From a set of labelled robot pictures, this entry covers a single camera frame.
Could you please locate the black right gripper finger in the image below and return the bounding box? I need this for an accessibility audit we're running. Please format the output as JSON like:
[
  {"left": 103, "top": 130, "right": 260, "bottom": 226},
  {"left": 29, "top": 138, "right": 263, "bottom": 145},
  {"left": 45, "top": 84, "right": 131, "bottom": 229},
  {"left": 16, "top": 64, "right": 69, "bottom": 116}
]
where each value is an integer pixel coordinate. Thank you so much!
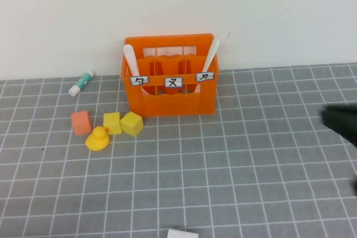
[
  {"left": 323, "top": 105, "right": 357, "bottom": 116},
  {"left": 319, "top": 109, "right": 357, "bottom": 149}
]

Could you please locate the white plastic knife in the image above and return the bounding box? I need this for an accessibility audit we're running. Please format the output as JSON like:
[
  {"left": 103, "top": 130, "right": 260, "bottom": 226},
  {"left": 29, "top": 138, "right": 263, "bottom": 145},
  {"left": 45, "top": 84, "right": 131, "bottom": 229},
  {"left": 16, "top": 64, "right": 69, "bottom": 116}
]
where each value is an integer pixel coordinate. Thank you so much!
[{"left": 194, "top": 38, "right": 221, "bottom": 94}]

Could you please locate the pale pink plastic spoon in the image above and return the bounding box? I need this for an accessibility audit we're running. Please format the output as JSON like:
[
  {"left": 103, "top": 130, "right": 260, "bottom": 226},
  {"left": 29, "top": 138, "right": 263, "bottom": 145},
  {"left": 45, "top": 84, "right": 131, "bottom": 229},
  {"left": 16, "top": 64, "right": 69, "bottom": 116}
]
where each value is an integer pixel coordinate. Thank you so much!
[{"left": 121, "top": 43, "right": 149, "bottom": 96}]

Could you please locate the orange plastic cutlery holder crate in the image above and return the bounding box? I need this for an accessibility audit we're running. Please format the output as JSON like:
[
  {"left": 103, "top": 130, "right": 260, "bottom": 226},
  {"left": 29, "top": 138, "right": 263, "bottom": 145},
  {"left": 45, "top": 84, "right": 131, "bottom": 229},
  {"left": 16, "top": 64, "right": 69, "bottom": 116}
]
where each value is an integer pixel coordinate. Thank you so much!
[{"left": 120, "top": 33, "right": 221, "bottom": 118}]

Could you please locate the paper label reading 刀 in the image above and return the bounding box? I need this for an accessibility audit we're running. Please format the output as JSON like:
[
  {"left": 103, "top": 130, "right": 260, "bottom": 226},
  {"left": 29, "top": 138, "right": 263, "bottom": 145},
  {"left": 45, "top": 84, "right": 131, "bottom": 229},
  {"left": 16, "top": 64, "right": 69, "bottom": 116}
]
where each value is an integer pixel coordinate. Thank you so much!
[{"left": 195, "top": 71, "right": 215, "bottom": 82}]

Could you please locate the paper label reading 叉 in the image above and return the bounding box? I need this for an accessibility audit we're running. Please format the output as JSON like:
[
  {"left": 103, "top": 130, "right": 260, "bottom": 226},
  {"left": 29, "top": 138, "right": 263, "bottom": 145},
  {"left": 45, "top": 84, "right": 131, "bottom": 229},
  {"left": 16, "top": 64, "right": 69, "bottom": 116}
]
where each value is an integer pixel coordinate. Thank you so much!
[{"left": 163, "top": 76, "right": 184, "bottom": 88}]

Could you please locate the white foam block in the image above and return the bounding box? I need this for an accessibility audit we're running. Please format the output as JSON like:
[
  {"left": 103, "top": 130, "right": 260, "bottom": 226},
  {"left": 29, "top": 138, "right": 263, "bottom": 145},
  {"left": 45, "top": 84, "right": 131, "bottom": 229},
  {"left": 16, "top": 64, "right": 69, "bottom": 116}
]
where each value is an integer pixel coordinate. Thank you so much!
[{"left": 167, "top": 229, "right": 199, "bottom": 238}]

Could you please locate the paper label reading 勺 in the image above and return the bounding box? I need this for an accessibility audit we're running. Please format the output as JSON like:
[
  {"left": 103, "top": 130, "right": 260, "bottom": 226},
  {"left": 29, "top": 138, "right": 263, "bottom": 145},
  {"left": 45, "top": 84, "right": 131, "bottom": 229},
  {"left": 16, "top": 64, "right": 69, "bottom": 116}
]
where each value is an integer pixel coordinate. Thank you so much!
[{"left": 130, "top": 75, "right": 150, "bottom": 86}]

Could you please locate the yellow foam cube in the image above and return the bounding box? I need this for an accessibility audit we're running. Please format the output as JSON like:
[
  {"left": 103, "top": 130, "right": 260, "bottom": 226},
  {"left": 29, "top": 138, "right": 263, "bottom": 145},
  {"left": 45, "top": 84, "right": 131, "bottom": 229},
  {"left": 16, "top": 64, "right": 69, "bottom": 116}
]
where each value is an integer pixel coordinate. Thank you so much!
[
  {"left": 103, "top": 111, "right": 123, "bottom": 136},
  {"left": 119, "top": 111, "right": 144, "bottom": 138}
]

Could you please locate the yellow rubber duck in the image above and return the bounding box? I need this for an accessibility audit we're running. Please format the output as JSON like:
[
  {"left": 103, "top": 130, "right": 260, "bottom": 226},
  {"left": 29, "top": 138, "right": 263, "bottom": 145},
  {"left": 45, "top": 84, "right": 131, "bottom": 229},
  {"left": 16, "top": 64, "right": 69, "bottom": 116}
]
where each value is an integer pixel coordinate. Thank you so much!
[{"left": 85, "top": 126, "right": 110, "bottom": 153}]

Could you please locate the orange foam cube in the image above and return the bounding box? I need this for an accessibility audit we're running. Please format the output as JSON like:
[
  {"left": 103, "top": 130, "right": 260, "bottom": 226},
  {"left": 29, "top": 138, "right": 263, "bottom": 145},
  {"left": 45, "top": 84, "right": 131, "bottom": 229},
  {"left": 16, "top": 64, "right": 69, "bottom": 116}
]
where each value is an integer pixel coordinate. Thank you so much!
[{"left": 70, "top": 110, "right": 93, "bottom": 136}]

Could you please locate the white green glue stick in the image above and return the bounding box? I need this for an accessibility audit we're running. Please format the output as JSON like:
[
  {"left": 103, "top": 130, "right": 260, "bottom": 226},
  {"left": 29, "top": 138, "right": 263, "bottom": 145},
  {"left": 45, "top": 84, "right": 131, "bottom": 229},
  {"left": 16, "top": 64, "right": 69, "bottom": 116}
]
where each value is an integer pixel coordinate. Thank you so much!
[{"left": 67, "top": 70, "right": 96, "bottom": 97}]

